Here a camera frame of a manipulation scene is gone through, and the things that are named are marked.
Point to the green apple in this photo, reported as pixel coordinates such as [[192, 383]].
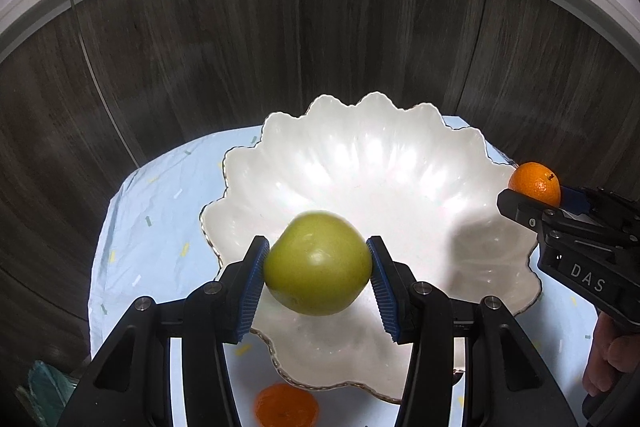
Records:
[[318, 266]]

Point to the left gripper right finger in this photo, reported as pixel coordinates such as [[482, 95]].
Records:
[[417, 314]]

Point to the white scalloped ceramic bowl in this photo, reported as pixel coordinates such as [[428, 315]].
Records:
[[427, 188]]

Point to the small orange mandarin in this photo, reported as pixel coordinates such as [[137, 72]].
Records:
[[538, 182]]

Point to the dark wood cabinet fronts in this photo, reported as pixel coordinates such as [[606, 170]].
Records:
[[110, 84]]

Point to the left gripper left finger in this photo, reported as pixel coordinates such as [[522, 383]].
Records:
[[216, 314]]

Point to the large orange mandarin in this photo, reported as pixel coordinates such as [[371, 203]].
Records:
[[285, 405]]

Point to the person's right hand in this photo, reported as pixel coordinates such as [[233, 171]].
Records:
[[611, 352]]

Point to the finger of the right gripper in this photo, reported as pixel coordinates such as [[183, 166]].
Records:
[[586, 201], [527, 211]]

